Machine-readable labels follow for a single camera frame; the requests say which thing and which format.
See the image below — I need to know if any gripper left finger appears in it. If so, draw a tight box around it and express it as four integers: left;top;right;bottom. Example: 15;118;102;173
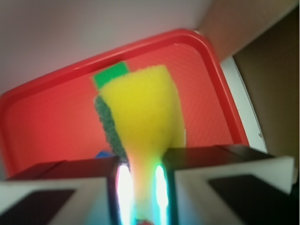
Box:
0;157;131;225

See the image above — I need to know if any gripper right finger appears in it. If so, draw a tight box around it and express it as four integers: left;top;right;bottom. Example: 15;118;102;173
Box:
162;145;295;225

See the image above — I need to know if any yellow sponge with green scourer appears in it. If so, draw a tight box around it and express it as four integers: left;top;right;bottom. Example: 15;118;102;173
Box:
94;65;186;221

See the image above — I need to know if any blue sponge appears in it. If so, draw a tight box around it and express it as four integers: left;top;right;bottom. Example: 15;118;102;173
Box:
95;150;115;158

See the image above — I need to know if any red plastic tray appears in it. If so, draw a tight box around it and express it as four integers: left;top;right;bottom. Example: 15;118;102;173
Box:
0;29;248;177

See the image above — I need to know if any green rectangular block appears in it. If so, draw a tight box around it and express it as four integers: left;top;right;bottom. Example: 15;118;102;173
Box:
91;61;130;91

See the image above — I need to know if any brown cardboard panel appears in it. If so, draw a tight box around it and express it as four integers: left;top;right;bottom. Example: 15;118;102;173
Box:
198;0;300;158

